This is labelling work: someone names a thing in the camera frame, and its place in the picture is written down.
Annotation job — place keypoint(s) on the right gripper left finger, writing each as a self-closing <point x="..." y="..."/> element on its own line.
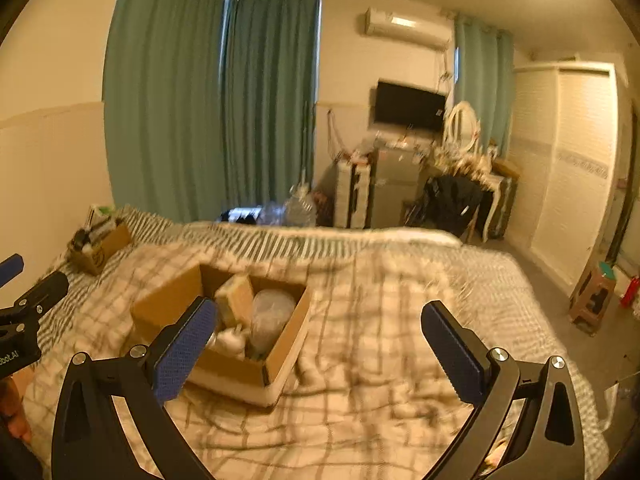
<point x="88" y="440"/>

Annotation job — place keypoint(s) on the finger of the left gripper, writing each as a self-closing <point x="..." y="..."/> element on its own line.
<point x="38" y="300"/>
<point x="10" y="268"/>

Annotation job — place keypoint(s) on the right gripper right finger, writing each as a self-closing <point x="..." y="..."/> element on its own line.
<point x="525" y="421"/>

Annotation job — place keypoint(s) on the white sock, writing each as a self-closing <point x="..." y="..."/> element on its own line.
<point x="230" y="342"/>

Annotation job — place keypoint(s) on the brown medicine box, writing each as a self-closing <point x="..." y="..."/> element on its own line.
<point x="234" y="300"/>

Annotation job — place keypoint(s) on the blue labelled cotton swab jar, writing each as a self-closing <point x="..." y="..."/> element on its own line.
<point x="271" y="310"/>

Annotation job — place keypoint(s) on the person's left hand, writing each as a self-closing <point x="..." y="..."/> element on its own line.
<point x="12" y="411"/>

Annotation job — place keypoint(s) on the small SF cardboard box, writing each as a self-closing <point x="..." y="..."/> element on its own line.
<point x="94" y="262"/>

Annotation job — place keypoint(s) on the brown wooden stool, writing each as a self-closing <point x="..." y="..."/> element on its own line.
<point x="592" y="295"/>

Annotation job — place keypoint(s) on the red bottle on floor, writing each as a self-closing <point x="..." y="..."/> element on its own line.
<point x="630" y="293"/>

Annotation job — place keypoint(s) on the green checked bed sheet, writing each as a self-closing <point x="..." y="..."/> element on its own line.
<point x="509" y="315"/>

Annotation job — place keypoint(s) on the beige plaid blanket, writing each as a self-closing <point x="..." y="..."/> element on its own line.
<point x="367" y="399"/>

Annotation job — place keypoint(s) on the large open cardboard box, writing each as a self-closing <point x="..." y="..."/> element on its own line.
<point x="253" y="380"/>

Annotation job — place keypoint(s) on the black jacket on chair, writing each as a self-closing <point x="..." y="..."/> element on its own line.
<point x="449" y="203"/>

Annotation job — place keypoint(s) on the white sliding wardrobe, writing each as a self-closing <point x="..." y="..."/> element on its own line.
<point x="563" y="139"/>

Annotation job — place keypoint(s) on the teal curtain left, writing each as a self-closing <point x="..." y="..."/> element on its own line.
<point x="210" y="104"/>

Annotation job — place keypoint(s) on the teal curtain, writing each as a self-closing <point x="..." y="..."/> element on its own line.
<point x="486" y="77"/>
<point x="210" y="104"/>

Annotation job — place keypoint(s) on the large clear water jug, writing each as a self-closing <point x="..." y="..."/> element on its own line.
<point x="300" y="208"/>

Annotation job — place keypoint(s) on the grey mini fridge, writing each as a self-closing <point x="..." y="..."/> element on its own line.
<point x="396" y="184"/>

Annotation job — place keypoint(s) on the white suitcase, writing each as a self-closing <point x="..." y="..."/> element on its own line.
<point x="351" y="197"/>

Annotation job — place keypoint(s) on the white oval vanity mirror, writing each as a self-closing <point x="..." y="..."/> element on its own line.
<point x="462" y="130"/>

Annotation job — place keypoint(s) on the teal curtain right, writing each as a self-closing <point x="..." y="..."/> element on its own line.
<point x="486" y="77"/>

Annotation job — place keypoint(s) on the white air conditioner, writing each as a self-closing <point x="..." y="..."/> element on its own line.
<point x="412" y="30"/>

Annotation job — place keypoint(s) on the black wall television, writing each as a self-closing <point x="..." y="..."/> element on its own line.
<point x="411" y="107"/>

